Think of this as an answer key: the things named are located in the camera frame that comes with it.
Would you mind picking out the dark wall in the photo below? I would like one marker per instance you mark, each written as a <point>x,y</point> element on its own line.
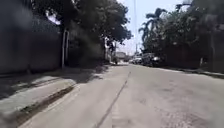
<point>190,57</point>

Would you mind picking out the thin pole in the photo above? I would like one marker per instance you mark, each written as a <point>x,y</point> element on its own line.
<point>135,26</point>

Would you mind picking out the row of trees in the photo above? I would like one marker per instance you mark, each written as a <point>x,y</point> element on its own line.
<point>173,30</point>

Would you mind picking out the grey concrete road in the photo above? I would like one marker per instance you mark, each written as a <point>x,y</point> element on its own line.
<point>150,100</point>

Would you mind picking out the plain grey wall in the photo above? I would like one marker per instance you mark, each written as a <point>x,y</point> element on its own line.
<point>26,50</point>

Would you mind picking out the large leafy trees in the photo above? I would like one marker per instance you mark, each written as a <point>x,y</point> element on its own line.
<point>93,23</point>

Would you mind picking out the pale pole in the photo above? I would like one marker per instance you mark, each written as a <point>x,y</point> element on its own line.
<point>63,50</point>

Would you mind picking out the grey concrete sidewalk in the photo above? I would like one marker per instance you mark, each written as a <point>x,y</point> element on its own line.
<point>26,95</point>
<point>206,72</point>

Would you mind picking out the row of parked vehicles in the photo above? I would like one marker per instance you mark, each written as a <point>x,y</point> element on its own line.
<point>148,60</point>

